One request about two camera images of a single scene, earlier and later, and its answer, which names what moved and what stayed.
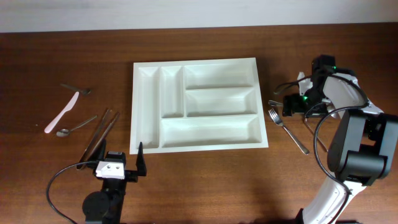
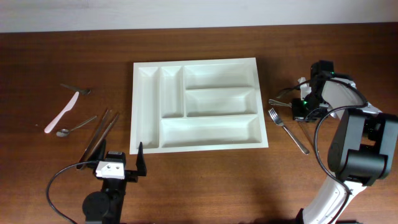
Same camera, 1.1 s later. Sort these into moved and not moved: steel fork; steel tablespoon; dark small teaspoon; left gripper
Moved: steel fork
Not moved: steel tablespoon; left gripper; dark small teaspoon
